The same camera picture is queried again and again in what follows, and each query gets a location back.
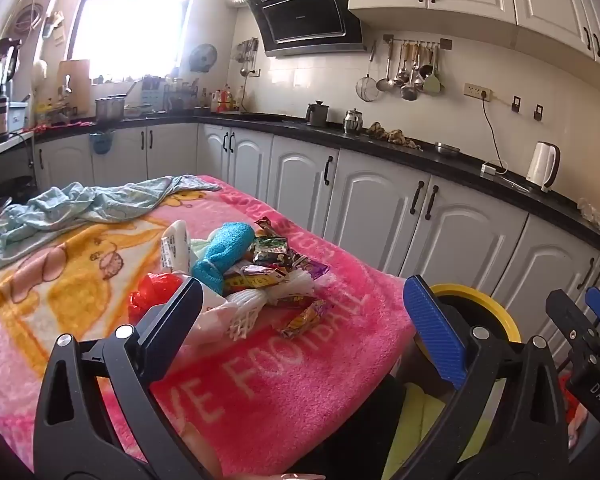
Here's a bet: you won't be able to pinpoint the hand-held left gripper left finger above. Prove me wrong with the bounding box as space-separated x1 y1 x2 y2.
32 276 221 480

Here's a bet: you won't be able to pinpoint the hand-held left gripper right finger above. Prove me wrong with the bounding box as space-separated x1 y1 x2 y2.
395 274 571 480

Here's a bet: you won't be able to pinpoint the white plastic bag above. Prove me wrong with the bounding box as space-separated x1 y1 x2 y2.
190 287 236 348

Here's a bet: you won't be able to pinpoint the red plastic bag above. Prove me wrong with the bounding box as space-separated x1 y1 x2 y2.
129 271 191 318

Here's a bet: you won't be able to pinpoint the yellow-rimmed black trash bin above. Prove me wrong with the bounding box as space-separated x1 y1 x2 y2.
415 282 523 356

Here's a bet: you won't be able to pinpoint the white labelled packet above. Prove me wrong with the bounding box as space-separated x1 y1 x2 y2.
159 219 198 273

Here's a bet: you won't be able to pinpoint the blue fuzzy sock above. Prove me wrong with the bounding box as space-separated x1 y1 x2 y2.
191 222 256 297

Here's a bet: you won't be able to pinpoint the yellow snack wrapper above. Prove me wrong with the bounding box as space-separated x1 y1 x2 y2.
224 266 288 293

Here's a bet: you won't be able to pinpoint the white foam fruit net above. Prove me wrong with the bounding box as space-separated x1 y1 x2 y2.
222 267 317 343

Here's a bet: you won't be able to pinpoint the person's right hand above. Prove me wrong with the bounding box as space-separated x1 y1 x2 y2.
565 392 593 453

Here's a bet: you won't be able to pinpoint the person's left hand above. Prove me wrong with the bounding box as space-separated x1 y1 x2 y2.
182 422 326 480

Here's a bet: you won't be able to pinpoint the pale green towel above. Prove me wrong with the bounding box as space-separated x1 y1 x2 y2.
187 237 216 263

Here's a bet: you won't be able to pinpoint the clear plastic bag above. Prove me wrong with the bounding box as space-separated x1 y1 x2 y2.
577 197 600 236

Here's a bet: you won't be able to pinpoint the pink printed blanket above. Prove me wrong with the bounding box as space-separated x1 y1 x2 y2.
0 175 416 476

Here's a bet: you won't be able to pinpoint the white base cabinets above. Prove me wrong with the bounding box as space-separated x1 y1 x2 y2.
32 122 600 366

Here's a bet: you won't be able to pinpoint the purple snack wrapper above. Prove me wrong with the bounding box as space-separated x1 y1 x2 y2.
290 255 331 281

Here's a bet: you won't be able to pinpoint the white electric kettle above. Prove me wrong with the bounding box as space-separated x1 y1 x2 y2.
525 141 562 194

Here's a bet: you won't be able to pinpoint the light blue cloth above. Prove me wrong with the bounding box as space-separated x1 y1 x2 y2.
0 175 223 272

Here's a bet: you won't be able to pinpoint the black kitchen countertop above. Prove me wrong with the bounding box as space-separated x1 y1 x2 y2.
30 112 600 261

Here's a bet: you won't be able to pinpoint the blue hanging basket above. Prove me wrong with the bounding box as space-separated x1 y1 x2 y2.
90 130 115 156

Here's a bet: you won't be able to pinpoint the pile of ginger roots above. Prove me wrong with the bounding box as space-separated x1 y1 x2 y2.
365 121 423 151

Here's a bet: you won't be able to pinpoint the steel canister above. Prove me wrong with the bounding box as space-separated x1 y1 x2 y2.
342 108 364 135

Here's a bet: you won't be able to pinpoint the steel stock pot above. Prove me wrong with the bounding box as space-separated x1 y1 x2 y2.
95 95 127 123

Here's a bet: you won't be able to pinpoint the group of condiment bottles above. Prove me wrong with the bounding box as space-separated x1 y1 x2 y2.
195 84 246 113

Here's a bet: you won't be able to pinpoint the dish rack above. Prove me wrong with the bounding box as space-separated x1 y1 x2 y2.
125 76 181 113

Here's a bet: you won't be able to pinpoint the white side shelf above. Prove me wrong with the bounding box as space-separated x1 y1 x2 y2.
0 130 36 166

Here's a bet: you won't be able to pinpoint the row of hanging kitchen utensils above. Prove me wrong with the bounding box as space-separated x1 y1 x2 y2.
355 35 453 102

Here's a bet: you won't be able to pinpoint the wooden cutting board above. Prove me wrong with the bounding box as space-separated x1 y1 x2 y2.
56 59 92 117

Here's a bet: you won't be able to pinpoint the white storage box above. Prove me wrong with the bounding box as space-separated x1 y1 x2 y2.
7 102 31 133

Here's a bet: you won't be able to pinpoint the window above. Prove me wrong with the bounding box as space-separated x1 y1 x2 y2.
65 0 203 83

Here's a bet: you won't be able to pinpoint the black range hood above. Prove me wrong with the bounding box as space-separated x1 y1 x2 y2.
244 0 368 58

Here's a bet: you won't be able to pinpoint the black power cable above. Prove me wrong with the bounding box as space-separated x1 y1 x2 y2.
480 95 501 163

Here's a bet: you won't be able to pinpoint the beige wall socket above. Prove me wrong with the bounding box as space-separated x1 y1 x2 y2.
462 82 494 102

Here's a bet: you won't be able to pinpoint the small wall fan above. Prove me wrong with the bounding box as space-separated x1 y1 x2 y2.
187 42 218 73

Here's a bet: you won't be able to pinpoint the small wall utensil rack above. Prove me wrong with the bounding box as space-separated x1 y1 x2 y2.
234 37 262 78

